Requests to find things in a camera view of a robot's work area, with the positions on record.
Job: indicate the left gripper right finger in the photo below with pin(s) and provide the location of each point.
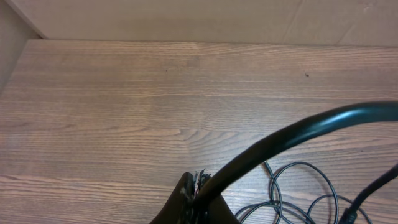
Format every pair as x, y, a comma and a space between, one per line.
217, 211

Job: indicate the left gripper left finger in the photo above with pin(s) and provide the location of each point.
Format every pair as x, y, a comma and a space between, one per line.
176, 208

